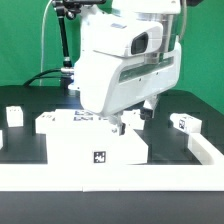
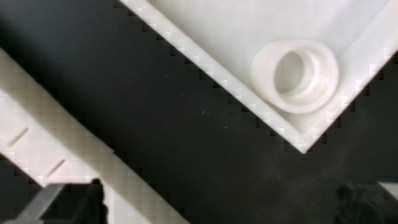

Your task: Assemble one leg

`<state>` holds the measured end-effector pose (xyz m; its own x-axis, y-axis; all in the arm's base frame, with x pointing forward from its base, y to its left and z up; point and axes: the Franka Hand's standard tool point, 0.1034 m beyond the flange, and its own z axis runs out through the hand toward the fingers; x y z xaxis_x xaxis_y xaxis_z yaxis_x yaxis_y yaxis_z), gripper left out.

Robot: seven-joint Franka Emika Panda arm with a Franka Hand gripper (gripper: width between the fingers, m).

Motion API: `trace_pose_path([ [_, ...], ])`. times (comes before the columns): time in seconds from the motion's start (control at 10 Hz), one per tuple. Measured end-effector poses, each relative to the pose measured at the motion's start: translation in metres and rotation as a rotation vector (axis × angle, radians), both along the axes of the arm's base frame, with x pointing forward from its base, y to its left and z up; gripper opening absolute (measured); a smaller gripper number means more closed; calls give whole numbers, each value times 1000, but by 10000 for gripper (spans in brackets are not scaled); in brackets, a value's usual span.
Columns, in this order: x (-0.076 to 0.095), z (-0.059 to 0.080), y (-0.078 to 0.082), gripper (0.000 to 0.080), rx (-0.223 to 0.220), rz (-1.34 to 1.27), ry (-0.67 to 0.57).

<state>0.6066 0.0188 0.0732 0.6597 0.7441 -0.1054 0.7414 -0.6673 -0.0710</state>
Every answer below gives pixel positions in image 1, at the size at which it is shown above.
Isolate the white square tabletop part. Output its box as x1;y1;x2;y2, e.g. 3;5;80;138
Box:
46;119;148;165

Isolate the white fence wall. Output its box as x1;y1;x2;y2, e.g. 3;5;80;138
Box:
188;133;224;165
0;164;224;192

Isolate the white right fence wall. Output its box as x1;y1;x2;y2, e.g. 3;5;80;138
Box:
188;133;224;165

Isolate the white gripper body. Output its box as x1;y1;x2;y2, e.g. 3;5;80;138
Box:
74;13;181;117

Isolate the white front fence wall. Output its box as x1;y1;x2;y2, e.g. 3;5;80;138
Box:
0;164;224;192

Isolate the white marker base plate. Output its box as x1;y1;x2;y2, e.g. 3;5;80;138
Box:
55;109;102;121

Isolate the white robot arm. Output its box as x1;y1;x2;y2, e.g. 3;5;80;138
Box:
74;0;186;135

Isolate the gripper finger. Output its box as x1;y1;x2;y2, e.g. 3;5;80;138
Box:
111;114;126;136
140;95;159;120

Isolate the black cable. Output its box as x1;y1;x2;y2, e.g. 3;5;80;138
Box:
22;68;73;88

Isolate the grey cable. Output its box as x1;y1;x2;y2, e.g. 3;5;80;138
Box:
39;0;54;87

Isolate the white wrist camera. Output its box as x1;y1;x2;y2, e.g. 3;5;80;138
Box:
93;22;163;58

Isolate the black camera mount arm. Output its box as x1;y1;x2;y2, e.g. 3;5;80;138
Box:
52;0;106;74

